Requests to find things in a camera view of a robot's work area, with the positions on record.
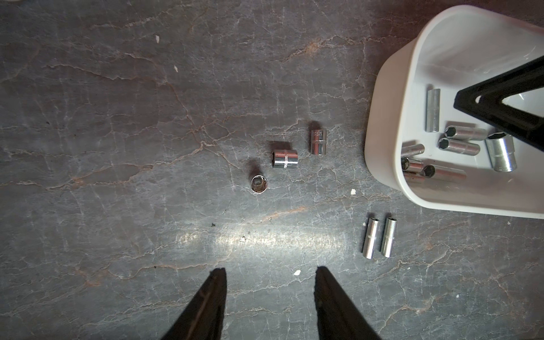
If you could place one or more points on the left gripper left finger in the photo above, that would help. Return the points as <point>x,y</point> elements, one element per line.
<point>203,316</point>

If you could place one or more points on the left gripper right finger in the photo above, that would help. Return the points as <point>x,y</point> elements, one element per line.
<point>337,315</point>

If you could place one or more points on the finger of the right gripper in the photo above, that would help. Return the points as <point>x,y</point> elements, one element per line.
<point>522,125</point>
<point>525,78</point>

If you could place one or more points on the white plastic storage box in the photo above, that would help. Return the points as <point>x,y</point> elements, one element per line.
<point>458,48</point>

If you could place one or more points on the thin chrome deep socket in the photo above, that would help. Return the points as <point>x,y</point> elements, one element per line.
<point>388,237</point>
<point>370,238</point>

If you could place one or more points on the round chrome socket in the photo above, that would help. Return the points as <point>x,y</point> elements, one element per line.
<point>259,184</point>

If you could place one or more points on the wide chrome socket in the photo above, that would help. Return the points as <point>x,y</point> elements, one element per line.
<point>285,159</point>

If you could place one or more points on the short chrome socket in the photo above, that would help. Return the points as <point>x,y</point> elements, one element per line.
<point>318,142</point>

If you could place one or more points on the chrome deep socket in box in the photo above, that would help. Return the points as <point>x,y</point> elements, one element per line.
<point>458,146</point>

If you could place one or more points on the chrome long socket in box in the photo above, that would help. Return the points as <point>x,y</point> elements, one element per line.
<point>433,99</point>

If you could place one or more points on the chrome socket box front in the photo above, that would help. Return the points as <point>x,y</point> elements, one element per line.
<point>441,173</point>

